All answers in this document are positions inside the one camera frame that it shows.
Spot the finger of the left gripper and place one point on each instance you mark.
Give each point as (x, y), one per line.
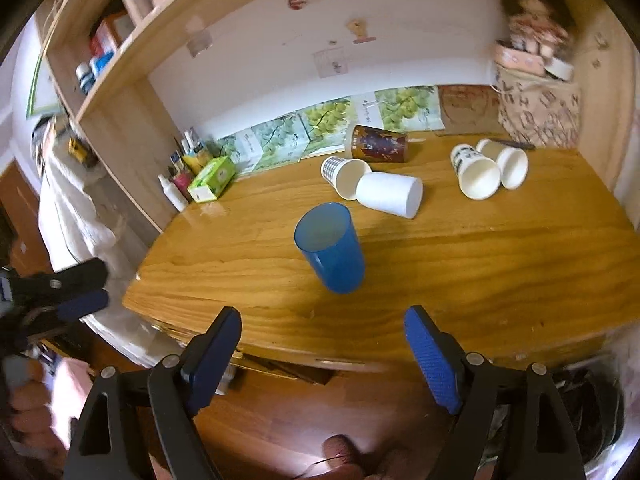
(70, 311)
(64, 285)

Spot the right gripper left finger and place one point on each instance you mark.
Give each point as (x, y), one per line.
(108, 441)

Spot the green tissue box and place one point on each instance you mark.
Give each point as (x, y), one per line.
(213, 179)

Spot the person's left hand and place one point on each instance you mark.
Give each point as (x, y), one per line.
(42, 409)

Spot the brown patterned paper cup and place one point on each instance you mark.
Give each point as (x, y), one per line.
(375, 145)

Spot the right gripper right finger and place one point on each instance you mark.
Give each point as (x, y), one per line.
(539, 439)

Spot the white cloth cover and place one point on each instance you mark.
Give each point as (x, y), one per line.
(80, 219)

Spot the green leaf poster strip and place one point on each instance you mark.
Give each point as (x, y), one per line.
(320, 129)

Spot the white spray bottle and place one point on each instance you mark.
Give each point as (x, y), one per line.
(172, 193)

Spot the checkered paper cup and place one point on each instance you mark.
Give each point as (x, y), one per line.
(344, 174)

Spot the blue plastic cup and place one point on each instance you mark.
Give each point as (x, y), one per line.
(327, 238)

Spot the black-print white paper cup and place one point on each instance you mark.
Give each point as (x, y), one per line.
(478, 176)

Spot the letter-print fabric basket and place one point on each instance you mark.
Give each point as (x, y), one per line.
(541, 111)

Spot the wooden bookshelf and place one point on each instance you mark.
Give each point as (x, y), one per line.
(129, 128)

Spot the plain white paper cup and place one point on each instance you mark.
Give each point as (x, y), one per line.
(512, 162)

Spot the white plastic cup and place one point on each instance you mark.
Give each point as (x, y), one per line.
(390, 193)

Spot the rag doll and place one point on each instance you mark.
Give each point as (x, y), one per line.
(541, 27)

